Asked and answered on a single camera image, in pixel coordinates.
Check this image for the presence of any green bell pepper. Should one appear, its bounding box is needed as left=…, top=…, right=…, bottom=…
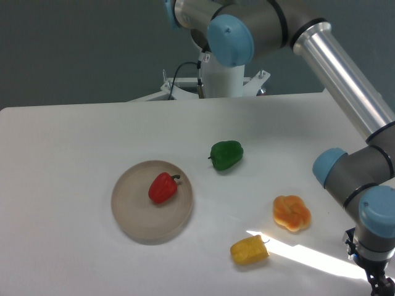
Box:
left=209, top=140, right=244, bottom=171

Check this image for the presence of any orange knotted bread roll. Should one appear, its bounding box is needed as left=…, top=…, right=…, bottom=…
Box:
left=273, top=195, right=311, bottom=232

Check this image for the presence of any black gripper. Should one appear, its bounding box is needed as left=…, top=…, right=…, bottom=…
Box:
left=344, top=228, right=394, bottom=296

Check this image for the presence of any black cable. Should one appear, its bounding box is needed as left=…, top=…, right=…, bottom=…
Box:
left=168, top=43, right=210, bottom=101

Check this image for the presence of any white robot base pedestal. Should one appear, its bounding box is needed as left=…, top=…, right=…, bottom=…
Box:
left=132, top=51, right=271, bottom=102

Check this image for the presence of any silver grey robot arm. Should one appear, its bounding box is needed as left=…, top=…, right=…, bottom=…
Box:
left=164, top=1, right=394, bottom=295

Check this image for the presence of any yellow bell pepper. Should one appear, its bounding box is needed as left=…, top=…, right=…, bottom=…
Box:
left=230, top=235, right=270, bottom=265

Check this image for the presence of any beige round plate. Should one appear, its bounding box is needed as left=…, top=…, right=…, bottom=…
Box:
left=111, top=160, right=193, bottom=244

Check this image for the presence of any red bell pepper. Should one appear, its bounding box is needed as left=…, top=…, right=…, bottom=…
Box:
left=148, top=172, right=181, bottom=204

